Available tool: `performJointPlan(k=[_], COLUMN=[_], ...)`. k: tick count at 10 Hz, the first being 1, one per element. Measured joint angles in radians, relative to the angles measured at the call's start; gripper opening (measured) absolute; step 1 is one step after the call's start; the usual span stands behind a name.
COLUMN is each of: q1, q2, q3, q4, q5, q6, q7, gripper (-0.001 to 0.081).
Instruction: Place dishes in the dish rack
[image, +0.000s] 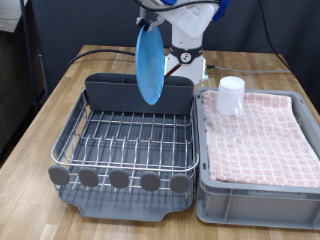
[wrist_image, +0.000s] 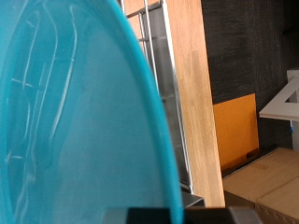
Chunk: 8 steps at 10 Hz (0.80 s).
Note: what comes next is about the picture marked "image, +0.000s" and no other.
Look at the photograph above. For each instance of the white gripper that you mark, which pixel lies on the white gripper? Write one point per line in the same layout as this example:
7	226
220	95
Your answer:
190	23

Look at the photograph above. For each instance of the blue plastic plate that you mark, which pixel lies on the blue plastic plate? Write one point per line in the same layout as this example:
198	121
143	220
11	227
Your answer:
150	66

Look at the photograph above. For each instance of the brown wooden spoon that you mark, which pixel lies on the brown wooden spoon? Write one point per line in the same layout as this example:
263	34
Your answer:
173	70

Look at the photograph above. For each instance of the white plastic mug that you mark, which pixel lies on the white plastic mug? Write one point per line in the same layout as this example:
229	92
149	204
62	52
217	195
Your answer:
230	96

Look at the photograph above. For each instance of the grey dish drying rack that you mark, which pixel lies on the grey dish drying rack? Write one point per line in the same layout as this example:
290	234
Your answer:
126	208

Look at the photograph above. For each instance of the black backdrop curtain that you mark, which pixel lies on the black backdrop curtain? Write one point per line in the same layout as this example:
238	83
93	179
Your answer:
83	20

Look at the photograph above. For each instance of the dark grey cutlery holder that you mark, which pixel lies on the dark grey cutlery holder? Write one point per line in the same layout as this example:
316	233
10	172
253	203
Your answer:
113	96

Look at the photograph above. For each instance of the black metal pole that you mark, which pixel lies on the black metal pole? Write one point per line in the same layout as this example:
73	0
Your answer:
29	53

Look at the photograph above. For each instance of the dark cabinet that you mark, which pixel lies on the dark cabinet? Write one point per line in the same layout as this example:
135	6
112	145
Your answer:
13	83

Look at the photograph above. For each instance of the pink checkered towel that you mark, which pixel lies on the pink checkered towel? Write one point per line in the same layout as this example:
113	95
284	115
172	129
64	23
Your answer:
260	146

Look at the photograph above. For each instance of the grey plastic crate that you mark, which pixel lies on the grey plastic crate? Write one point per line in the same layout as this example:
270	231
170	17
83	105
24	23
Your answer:
253	208

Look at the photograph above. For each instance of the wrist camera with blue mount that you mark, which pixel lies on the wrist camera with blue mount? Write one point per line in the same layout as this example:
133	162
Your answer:
156	2

